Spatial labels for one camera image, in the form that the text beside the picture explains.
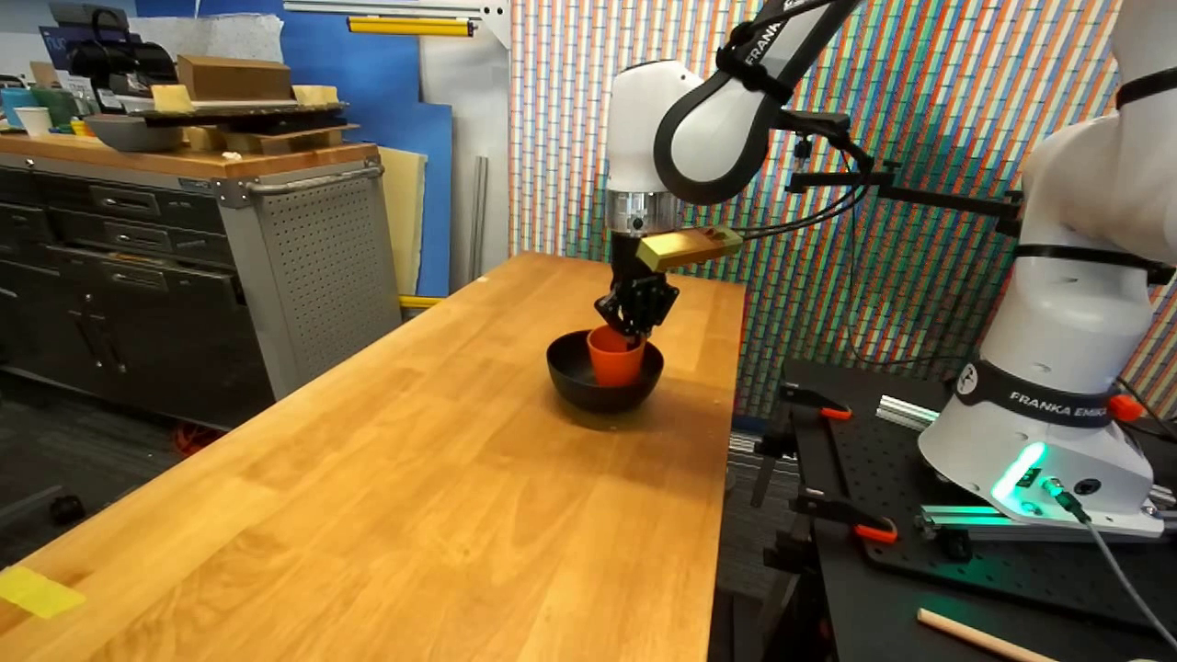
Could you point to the blue foam board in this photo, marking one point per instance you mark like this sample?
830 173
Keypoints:
380 97

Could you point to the wooden dowel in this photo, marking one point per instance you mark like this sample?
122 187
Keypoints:
979 639

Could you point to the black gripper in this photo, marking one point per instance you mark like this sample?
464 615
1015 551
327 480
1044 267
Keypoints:
641 276

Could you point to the red stop button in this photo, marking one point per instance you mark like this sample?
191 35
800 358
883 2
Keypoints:
1128 409

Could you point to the gray metal drawer cabinet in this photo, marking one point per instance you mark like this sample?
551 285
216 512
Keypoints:
132 279

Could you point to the gold wrist camera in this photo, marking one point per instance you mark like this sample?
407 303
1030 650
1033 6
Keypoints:
684 249

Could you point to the orange plastic cup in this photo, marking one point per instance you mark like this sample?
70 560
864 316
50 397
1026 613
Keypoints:
612 358

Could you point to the stack of wooden boards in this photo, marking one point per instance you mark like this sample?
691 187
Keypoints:
234 103

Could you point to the black camera mount rod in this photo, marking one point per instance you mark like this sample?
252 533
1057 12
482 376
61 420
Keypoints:
907 184

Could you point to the black perforated robot table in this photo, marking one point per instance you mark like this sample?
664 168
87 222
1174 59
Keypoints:
932 589

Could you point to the black bowl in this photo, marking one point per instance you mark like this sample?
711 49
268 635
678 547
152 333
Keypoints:
574 376

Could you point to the yellow spirit level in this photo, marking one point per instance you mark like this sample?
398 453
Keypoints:
408 22

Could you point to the yellow tape piece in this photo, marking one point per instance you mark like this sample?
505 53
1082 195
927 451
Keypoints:
39 594

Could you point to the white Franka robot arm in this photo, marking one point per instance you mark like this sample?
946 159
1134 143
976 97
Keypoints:
1079 308

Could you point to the beige board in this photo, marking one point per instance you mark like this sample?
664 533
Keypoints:
402 222

